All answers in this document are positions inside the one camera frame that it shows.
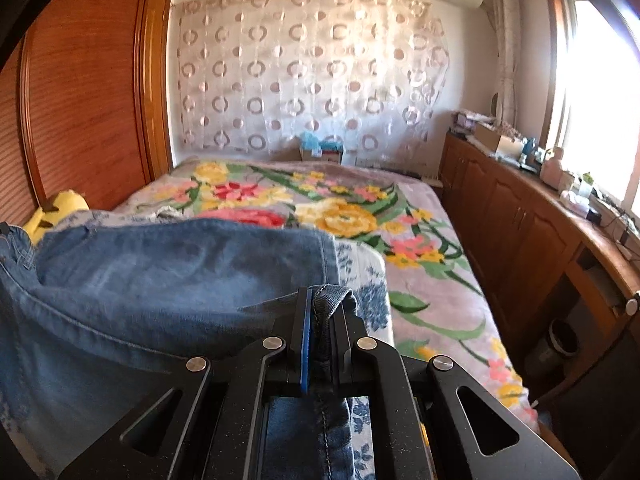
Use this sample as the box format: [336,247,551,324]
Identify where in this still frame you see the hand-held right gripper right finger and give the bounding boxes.
[329,304,579,480]

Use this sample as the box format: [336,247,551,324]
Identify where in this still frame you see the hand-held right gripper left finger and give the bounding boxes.
[59,286,318,480]

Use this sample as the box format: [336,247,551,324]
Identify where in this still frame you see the blue denim pants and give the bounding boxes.
[0,210,371,480]

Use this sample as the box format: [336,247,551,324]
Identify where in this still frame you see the white blue floral quilt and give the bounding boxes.
[332,240,393,480]

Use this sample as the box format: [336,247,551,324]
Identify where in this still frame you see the colourful floral blanket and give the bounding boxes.
[112,157,541,431]

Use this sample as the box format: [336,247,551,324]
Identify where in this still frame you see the blue tissue box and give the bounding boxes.
[299,132,346,163]

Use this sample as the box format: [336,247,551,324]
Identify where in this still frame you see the dark trash bin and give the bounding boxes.
[525,317,581,381]

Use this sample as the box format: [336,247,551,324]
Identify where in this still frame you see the wooden cabinet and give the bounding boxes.
[437,130,640,411]

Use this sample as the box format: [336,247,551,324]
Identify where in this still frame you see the cardboard box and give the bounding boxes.
[472,122,526,157]

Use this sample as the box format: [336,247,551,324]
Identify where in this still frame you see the sheer curtain with circles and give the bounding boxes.
[172,0,451,166]

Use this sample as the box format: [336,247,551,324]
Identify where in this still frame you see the white plastic bottle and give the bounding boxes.
[540,147,568,187]

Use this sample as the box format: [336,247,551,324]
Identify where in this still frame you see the yellow plush toy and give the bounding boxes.
[22,189,91,243]

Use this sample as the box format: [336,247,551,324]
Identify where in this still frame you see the small potted plant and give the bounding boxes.
[575,172,597,200]

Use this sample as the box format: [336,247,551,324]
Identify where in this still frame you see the wooden wardrobe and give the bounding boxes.
[0,0,173,226]

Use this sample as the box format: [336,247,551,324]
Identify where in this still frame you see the window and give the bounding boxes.
[545,0,640,211]

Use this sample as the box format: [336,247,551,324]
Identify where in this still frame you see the white patterned window curtain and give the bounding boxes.
[487,0,526,126]

